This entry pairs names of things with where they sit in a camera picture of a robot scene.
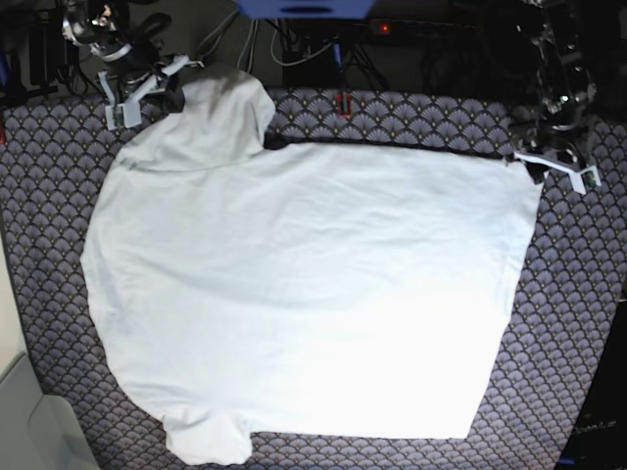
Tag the black box under table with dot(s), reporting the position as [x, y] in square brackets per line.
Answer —
[318, 72]

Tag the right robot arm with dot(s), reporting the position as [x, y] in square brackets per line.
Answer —
[87, 23]

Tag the black power strip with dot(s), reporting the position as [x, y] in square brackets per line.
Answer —
[388, 27]

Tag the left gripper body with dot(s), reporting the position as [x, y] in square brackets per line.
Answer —
[545, 137]

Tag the red table clamp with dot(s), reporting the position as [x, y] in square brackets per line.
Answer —
[344, 105]

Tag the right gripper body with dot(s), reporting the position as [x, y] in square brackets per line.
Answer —
[128, 65]

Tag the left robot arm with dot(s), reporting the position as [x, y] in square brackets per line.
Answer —
[566, 91]

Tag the black stand left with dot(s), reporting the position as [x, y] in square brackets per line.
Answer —
[50, 58]

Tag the white T-shirt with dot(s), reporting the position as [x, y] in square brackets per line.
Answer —
[318, 289]

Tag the grey plastic bin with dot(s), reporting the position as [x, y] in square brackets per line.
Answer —
[38, 431]

